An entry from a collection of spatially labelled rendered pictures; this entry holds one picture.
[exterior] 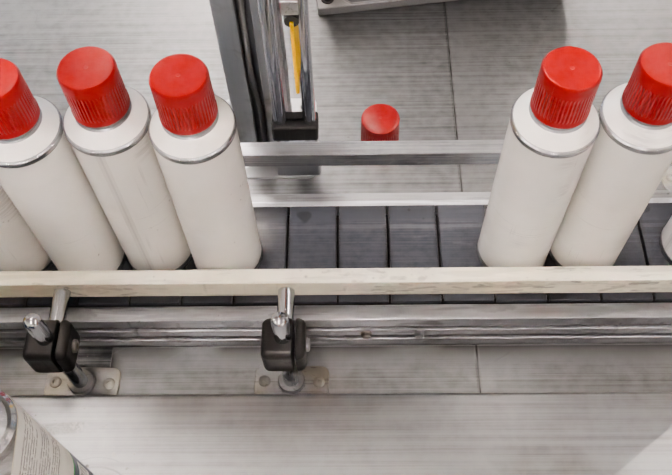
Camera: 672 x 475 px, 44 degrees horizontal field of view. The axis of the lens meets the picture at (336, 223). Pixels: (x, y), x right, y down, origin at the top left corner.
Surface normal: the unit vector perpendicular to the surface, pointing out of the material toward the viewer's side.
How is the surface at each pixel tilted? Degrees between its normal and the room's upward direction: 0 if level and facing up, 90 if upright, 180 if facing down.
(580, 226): 90
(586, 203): 90
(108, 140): 42
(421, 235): 0
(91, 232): 90
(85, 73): 3
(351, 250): 0
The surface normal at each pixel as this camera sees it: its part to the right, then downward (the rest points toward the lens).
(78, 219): 0.66, 0.64
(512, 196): -0.66, 0.65
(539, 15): -0.02, -0.51
